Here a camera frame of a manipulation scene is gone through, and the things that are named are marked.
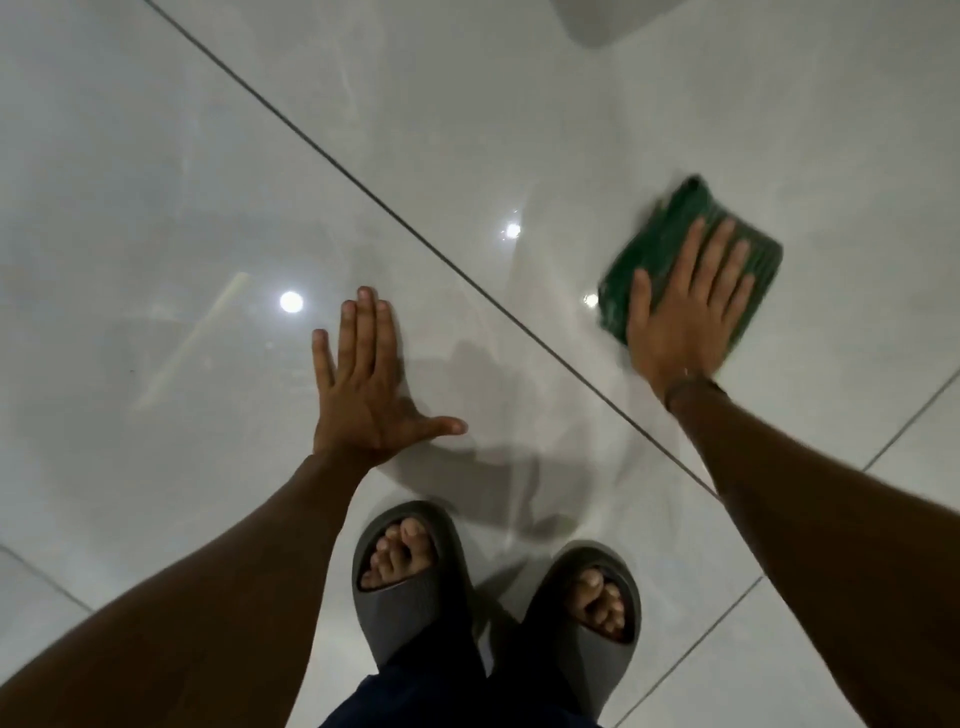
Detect person's foot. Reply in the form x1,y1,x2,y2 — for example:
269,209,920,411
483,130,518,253
567,567,627,643
360,516,438,591

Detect person's left foot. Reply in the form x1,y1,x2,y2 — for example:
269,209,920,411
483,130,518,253
360,516,438,591

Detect dark blue trousers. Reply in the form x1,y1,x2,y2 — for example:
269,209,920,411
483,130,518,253
320,600,605,728

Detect person's left forearm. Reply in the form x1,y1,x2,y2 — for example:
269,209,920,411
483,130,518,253
0,448,376,728

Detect person's right forearm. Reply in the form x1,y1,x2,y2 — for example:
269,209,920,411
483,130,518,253
666,381,960,728

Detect person's left hand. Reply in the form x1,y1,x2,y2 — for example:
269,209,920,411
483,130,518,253
311,286,469,471

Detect person's right foot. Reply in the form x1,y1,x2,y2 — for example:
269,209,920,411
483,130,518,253
567,567,627,643

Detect grey slide sandal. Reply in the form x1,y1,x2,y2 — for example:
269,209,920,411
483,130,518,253
351,501,475,672
517,541,643,723

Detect dark wristband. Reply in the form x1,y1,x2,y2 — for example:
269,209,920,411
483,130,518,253
663,377,723,412

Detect green cleaning cloth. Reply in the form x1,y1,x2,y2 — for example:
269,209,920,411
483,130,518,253
597,174,784,348

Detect person's right hand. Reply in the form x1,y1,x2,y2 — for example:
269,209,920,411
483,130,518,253
626,217,757,401

